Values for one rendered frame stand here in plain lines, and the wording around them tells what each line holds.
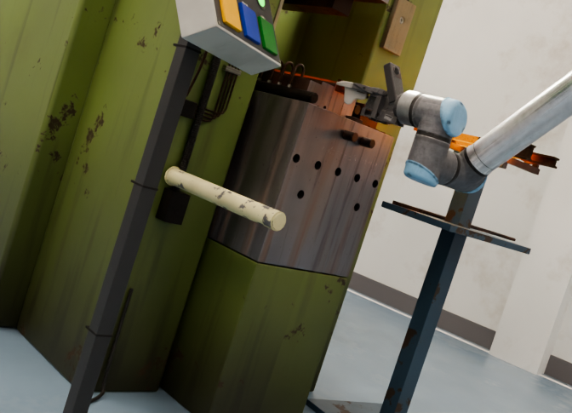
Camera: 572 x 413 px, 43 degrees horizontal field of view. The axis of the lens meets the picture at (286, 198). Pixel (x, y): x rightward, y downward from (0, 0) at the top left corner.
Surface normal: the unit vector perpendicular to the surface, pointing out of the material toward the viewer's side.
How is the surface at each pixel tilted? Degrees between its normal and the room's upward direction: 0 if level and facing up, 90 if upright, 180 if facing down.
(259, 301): 90
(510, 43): 90
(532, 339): 90
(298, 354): 90
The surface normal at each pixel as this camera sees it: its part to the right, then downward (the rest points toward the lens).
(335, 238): 0.65, 0.26
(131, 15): -0.69, -0.18
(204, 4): -0.36, -0.06
